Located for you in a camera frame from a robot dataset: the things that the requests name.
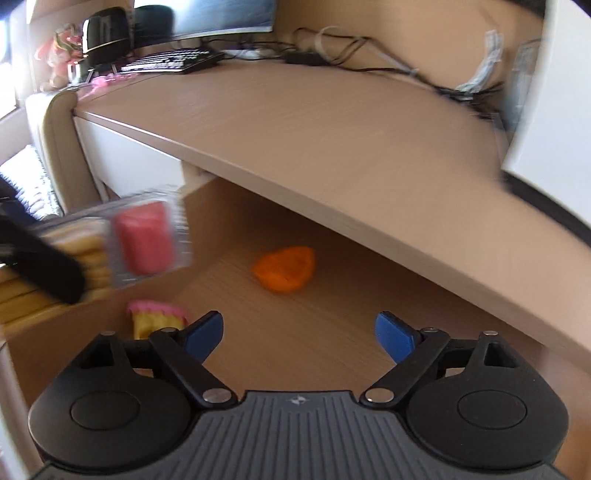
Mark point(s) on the black keyboard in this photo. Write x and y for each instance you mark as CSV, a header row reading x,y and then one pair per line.
x,y
181,61

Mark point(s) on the black computer monitor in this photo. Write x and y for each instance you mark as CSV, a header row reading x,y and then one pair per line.
x,y
177,20

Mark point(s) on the white computer tower case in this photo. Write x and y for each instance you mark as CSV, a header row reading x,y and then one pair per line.
x,y
548,163

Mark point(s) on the pink plastic hair clip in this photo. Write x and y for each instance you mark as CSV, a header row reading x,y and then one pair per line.
x,y
104,82

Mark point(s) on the black power adapter with cables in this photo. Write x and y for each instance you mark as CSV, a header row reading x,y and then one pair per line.
x,y
336,47

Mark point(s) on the pink plush toy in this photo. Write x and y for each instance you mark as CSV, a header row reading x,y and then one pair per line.
x,y
59,52

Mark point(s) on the white quilted bed cover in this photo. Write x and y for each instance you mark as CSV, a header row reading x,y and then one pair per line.
x,y
26,173

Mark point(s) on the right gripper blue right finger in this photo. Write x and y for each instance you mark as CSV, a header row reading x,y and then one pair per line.
x,y
414,353

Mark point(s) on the black rounded speaker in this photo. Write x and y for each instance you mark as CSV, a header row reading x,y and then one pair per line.
x,y
106,36

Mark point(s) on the orange plastic half shell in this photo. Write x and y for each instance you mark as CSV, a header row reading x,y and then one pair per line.
x,y
286,270

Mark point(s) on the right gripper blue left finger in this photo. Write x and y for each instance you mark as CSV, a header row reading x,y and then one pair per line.
x,y
182,354

